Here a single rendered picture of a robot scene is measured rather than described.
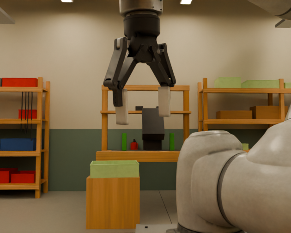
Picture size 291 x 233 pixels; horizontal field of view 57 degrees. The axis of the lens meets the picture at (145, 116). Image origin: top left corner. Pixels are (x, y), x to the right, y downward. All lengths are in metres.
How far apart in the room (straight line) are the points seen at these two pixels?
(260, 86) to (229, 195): 5.11
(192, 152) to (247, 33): 5.86
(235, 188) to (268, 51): 6.01
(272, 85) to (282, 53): 1.11
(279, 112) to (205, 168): 5.18
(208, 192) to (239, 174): 0.08
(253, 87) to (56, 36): 4.10
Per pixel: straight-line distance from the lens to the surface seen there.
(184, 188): 0.63
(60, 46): 6.04
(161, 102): 0.63
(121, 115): 0.52
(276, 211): 0.48
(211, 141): 0.61
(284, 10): 0.91
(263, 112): 5.61
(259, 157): 0.53
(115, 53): 0.53
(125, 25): 0.57
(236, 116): 5.39
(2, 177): 5.61
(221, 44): 6.14
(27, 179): 5.43
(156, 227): 0.83
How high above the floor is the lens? 1.19
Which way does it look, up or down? 3 degrees up
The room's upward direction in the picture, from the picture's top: straight up
